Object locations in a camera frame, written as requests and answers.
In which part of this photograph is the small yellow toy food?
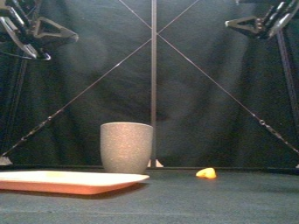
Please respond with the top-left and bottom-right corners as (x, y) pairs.
(195, 167), (219, 179)

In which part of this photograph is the thin diagonal brace wire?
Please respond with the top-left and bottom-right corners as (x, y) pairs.
(0, 0), (202, 158)
(116, 0), (299, 155)

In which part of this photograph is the pink rectangular tray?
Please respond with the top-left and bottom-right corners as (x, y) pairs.
(0, 170), (151, 196)

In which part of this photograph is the white pole foot bracket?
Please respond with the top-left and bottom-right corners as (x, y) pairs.
(147, 158), (165, 169)
(0, 156), (15, 166)

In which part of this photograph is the black cloth backdrop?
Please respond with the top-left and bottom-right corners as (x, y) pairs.
(0, 0), (299, 170)

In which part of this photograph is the grey speckled cup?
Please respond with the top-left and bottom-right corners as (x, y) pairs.
(99, 122), (155, 175)

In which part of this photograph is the dark metal frame post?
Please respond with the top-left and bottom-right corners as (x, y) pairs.
(275, 29), (299, 132)
(0, 56), (30, 147)

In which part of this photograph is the vertical metal frame pole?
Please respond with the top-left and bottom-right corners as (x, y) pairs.
(150, 0), (159, 169)

